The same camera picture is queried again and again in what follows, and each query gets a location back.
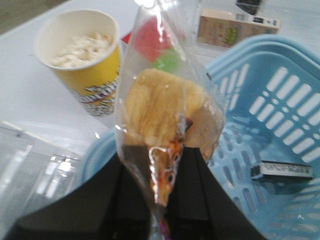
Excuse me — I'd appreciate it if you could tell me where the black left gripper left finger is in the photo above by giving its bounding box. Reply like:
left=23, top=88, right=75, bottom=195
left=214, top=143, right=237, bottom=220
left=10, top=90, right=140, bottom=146
left=5, top=144, right=150, bottom=240

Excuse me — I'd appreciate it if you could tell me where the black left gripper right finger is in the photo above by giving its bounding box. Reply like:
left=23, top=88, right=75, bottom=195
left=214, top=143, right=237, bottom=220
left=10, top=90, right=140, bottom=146
left=167, top=147, right=265, bottom=240

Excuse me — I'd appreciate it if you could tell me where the black tissue pack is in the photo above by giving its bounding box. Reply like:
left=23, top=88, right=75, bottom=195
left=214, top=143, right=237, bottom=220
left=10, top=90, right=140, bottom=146
left=250, top=161, right=314, bottom=181

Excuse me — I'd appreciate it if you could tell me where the light blue plastic basket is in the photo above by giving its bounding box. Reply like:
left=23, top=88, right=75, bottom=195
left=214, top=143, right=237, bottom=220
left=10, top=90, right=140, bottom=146
left=79, top=34, right=320, bottom=240

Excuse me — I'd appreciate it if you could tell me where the clear acrylic left shelf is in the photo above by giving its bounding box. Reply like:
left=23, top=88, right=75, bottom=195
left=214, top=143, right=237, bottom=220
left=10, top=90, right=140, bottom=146
left=0, top=121, right=85, bottom=239

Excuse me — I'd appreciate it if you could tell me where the yellow popcorn paper cup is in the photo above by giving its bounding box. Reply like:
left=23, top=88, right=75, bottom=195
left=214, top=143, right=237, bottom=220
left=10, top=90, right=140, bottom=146
left=34, top=9, right=121, bottom=118

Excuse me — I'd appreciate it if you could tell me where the beige green printed box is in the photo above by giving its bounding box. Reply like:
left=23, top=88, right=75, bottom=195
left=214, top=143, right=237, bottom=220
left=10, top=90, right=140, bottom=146
left=196, top=8, right=281, bottom=48

